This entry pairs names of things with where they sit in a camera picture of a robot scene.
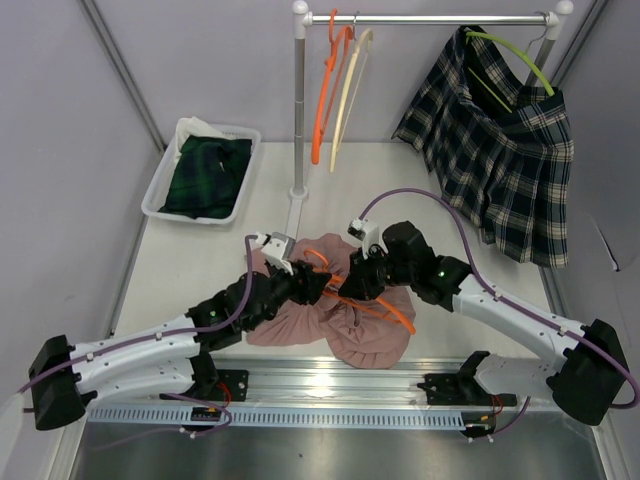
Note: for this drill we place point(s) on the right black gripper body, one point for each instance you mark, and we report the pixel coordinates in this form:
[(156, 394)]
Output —
[(374, 273)]

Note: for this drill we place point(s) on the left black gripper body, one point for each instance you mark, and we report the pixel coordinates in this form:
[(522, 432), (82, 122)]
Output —
[(285, 286)]

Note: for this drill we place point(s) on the orange hanger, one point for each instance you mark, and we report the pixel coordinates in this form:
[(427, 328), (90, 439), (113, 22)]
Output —
[(334, 65), (391, 313)]

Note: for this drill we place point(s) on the pink garment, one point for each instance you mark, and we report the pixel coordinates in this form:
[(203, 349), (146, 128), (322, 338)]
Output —
[(353, 336)]

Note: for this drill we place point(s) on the navy plaid skirt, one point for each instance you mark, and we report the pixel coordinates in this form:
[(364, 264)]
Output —
[(502, 151)]

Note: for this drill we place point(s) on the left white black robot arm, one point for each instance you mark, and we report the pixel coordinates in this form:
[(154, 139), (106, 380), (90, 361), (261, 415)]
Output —
[(65, 379)]

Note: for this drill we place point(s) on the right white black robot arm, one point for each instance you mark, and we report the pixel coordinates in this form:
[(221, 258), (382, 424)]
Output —
[(580, 367)]

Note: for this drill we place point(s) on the cream hanger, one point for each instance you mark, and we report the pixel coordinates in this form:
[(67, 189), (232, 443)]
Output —
[(351, 83)]

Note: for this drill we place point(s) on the dark green garment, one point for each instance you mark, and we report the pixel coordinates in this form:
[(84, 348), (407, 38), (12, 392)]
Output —
[(208, 177)]

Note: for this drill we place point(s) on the white plastic basket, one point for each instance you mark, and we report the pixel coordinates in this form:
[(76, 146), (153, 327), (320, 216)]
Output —
[(158, 189)]

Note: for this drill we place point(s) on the white cloth in basket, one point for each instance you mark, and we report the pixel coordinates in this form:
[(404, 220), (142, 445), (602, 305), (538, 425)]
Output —
[(192, 127)]

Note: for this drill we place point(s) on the silver clothes rack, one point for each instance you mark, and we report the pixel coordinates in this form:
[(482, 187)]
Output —
[(303, 19)]

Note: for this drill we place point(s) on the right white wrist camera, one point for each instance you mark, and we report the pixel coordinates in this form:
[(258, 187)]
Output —
[(367, 232)]

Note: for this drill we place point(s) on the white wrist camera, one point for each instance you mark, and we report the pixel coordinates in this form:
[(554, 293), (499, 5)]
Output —
[(367, 232), (277, 248)]

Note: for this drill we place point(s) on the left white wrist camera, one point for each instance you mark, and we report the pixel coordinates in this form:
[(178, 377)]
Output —
[(277, 248)]

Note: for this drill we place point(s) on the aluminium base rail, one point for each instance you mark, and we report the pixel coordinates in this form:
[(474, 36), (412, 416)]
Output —
[(323, 382)]

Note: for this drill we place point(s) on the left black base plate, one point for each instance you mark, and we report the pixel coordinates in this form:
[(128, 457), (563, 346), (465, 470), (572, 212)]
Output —
[(232, 386)]

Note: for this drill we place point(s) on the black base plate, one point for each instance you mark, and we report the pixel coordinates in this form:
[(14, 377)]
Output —
[(232, 386), (448, 389)]

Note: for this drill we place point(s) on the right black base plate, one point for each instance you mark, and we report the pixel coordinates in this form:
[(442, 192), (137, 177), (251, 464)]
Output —
[(448, 389)]

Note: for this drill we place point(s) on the white slotted cable duct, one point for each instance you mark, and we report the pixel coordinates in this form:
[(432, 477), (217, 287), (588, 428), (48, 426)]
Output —
[(247, 416)]

